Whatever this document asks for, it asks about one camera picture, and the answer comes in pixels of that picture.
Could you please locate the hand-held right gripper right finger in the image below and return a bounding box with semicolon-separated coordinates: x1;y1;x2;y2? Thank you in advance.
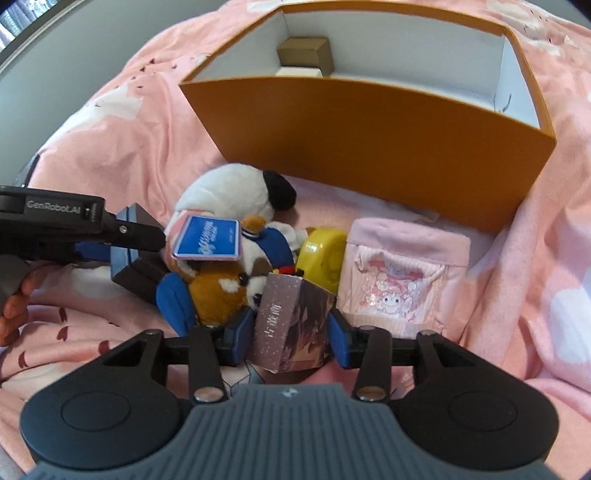
327;307;467;403

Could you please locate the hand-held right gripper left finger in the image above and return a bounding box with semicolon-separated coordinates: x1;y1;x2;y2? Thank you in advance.
102;305;256;403

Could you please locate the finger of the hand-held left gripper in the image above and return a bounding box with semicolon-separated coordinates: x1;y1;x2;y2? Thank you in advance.
102;207;167;278

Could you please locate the dark grey small box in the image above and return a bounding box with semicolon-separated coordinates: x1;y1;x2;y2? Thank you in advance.
112;202;168;306

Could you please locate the brown patterned small box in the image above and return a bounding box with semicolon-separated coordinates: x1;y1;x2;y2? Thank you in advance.
247;272;338;372

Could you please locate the brown plush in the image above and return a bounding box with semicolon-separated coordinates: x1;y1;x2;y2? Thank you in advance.
156;215;310;337

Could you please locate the pink cartoon print pouch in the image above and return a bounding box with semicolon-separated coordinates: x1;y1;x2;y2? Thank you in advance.
335;218;472;340

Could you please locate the white plush with striped pants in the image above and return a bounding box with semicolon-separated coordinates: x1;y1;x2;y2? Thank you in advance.
165;162;298;245

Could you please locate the orange cardboard box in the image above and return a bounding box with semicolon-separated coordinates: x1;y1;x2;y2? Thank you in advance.
179;0;557;234

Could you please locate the person's left hand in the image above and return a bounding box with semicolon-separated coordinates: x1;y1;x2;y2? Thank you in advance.
0;265;31;347

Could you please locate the blue card tag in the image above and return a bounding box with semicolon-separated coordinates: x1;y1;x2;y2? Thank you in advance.
171;215;245;264

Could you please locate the yellow round case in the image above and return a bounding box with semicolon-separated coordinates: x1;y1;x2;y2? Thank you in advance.
295;226;348;296

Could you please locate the pink printed blanket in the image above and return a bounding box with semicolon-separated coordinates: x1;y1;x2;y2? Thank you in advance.
0;0;591;480

